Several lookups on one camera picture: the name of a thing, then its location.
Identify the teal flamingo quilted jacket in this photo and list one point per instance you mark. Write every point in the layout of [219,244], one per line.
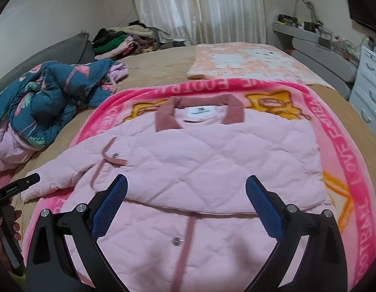
[45,97]

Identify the grey shelf unit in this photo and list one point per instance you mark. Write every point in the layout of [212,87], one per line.
[321,57]

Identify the pink printed blanket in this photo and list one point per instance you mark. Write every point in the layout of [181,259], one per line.
[343,164]

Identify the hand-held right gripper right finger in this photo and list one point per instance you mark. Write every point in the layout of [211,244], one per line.
[264,208]

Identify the pile of folded clothes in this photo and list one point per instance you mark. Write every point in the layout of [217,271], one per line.
[121,41]

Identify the grey padded headboard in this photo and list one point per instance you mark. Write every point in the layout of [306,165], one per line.
[54,53]

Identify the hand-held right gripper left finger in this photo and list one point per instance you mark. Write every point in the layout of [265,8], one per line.
[110,206]

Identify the peach printed blanket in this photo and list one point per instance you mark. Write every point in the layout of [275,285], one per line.
[251,57]

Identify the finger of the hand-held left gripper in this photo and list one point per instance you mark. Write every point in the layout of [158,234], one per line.
[20,184]

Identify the pink quilted jacket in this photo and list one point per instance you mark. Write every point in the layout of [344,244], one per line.
[191,158]

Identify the white drawer chest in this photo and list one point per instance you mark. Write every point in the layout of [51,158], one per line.
[369,91]

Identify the person's left hand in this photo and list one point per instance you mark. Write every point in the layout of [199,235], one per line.
[17,223]

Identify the clutter of small shelf things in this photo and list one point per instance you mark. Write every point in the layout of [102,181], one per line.
[315,29]

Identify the beige bed cover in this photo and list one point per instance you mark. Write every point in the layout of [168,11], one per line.
[151,65]

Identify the black wall television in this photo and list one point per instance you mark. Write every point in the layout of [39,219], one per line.
[365,9]

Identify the white curtain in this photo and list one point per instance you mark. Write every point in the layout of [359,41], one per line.
[200,6]

